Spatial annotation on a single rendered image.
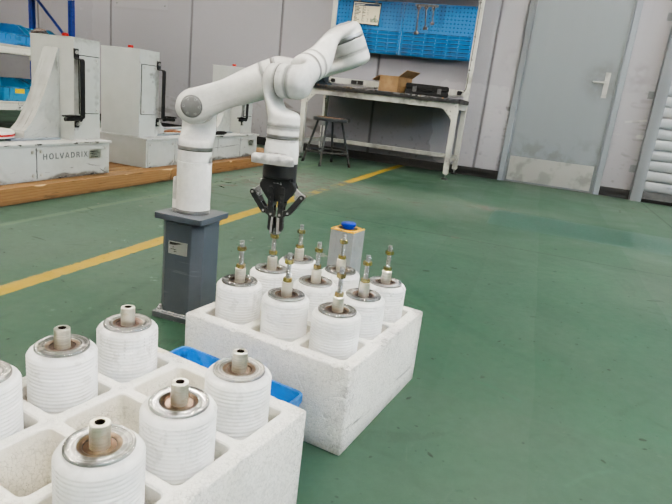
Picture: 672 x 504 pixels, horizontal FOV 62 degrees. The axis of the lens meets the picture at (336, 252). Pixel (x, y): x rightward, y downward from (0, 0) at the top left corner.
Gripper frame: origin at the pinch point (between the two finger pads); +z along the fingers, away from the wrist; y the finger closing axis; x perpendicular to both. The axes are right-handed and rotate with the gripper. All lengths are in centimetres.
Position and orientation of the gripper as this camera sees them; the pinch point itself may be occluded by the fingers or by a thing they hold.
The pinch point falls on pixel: (275, 224)
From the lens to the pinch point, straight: 127.4
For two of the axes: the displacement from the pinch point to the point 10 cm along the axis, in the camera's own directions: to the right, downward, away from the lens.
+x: -1.9, 2.5, -9.5
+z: -1.1, 9.6, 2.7
